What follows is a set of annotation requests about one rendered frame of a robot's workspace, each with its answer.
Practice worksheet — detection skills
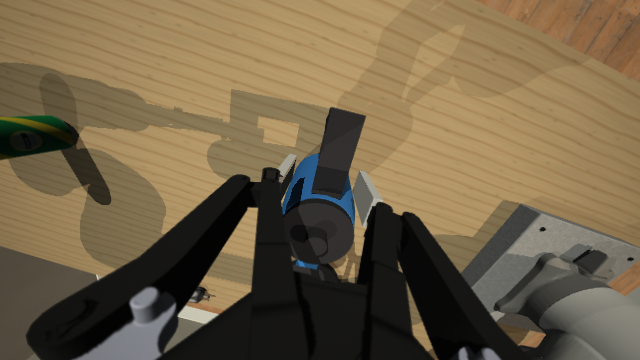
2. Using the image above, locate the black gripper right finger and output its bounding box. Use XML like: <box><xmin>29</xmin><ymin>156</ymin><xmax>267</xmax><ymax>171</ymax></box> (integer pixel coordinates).
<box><xmin>352</xmin><ymin>170</ymin><xmax>531</xmax><ymax>360</ymax></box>

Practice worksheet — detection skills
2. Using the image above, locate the black round disc with center stud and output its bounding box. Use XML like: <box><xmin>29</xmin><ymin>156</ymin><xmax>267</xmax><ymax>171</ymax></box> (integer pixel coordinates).
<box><xmin>292</xmin><ymin>260</ymin><xmax>338</xmax><ymax>283</ymax></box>

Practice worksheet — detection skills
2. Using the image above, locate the green and yellow drink can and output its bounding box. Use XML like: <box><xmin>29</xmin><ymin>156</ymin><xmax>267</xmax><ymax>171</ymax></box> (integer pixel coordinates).
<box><xmin>0</xmin><ymin>115</ymin><xmax>75</xmax><ymax>160</ymax></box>

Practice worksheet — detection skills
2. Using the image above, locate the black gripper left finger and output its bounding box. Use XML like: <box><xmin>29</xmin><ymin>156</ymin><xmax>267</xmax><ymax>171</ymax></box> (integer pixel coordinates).
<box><xmin>26</xmin><ymin>154</ymin><xmax>308</xmax><ymax>360</ymax></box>

